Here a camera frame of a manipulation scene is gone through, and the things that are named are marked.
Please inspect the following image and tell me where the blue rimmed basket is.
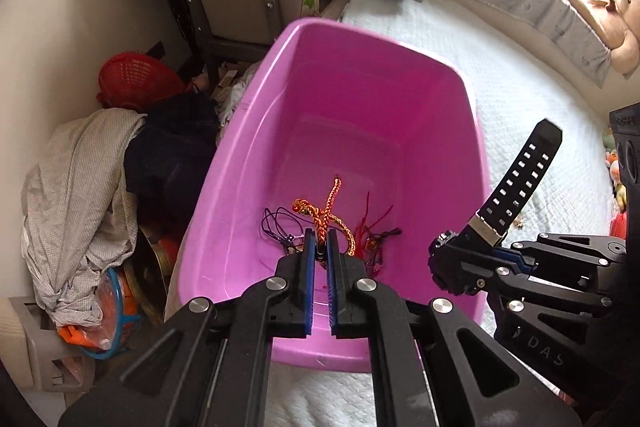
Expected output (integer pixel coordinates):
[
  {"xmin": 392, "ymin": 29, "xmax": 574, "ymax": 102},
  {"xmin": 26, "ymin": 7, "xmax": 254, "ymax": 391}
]
[{"xmin": 57, "ymin": 267, "xmax": 143, "ymax": 360}]

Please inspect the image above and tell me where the orange braided bracelet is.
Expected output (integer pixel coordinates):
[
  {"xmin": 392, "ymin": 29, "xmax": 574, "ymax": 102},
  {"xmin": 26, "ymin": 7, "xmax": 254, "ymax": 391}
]
[{"xmin": 292, "ymin": 177, "xmax": 357, "ymax": 258}]

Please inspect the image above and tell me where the thin black cord necklace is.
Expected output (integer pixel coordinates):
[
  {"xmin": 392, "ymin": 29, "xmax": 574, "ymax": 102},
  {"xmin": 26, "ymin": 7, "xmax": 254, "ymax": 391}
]
[{"xmin": 260, "ymin": 207, "xmax": 307, "ymax": 255}]

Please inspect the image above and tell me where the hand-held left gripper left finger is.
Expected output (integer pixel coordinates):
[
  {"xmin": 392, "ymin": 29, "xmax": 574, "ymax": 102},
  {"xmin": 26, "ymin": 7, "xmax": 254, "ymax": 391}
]
[{"xmin": 57, "ymin": 228, "xmax": 317, "ymax": 427}]

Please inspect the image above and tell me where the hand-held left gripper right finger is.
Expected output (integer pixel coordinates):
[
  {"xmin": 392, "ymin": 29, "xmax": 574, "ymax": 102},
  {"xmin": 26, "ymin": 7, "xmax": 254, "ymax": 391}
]
[{"xmin": 326, "ymin": 229, "xmax": 583, "ymax": 427}]

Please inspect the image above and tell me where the dark cloth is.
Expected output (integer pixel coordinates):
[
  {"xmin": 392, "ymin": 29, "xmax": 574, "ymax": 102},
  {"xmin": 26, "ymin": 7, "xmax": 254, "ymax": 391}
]
[{"xmin": 124, "ymin": 94, "xmax": 221, "ymax": 228}]

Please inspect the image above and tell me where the beige plush toy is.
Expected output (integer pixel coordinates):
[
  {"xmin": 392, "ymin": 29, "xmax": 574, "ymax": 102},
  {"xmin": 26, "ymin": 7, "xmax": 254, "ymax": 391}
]
[{"xmin": 587, "ymin": 0, "xmax": 640, "ymax": 80}]

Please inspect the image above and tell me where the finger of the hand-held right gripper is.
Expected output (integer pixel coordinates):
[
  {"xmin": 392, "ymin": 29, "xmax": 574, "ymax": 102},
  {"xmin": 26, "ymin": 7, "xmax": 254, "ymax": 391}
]
[
  {"xmin": 490, "ymin": 234, "xmax": 628, "ymax": 280},
  {"xmin": 462, "ymin": 264, "xmax": 621, "ymax": 383}
]

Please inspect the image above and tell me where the red plastic basket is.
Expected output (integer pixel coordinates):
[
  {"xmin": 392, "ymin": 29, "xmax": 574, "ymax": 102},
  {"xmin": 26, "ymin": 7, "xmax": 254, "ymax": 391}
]
[{"xmin": 97, "ymin": 52, "xmax": 186, "ymax": 112}]

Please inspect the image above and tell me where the beige plastic stool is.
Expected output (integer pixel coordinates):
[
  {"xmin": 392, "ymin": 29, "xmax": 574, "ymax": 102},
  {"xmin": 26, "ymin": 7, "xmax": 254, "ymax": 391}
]
[{"xmin": 0, "ymin": 297, "xmax": 96, "ymax": 393}]

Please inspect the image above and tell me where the black cord wooden pendant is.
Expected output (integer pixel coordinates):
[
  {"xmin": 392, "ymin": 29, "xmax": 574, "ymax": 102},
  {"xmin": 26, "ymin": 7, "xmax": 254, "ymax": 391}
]
[{"xmin": 367, "ymin": 227, "xmax": 403, "ymax": 278}]

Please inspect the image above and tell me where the black wrist watch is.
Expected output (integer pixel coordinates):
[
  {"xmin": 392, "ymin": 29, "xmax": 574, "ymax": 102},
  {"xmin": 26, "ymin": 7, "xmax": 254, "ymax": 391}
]
[{"xmin": 428, "ymin": 118, "xmax": 564, "ymax": 298}]

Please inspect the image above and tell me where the beige checked cloth pile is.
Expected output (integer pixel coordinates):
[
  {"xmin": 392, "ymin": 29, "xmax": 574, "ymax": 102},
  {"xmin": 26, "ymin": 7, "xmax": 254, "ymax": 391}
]
[{"xmin": 21, "ymin": 107, "xmax": 148, "ymax": 328}]

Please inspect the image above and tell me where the grey printed wall cloth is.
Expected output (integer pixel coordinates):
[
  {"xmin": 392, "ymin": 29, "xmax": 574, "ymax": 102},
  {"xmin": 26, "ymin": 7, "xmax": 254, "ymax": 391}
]
[{"xmin": 442, "ymin": 0, "xmax": 613, "ymax": 85}]

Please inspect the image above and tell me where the round brown tray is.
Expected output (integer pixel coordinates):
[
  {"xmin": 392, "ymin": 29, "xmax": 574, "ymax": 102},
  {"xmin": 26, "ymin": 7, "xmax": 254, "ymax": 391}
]
[{"xmin": 127, "ymin": 227, "xmax": 182, "ymax": 325}]

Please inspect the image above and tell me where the purple plastic bin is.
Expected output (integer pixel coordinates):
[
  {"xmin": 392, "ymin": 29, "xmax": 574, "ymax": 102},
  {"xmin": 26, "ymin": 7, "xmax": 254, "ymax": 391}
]
[{"xmin": 177, "ymin": 18, "xmax": 496, "ymax": 373}]

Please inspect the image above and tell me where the red tassel charm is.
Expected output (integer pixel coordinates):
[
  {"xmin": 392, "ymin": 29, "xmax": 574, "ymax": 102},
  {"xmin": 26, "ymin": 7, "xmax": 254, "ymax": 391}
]
[{"xmin": 352, "ymin": 192, "xmax": 396, "ymax": 278}]

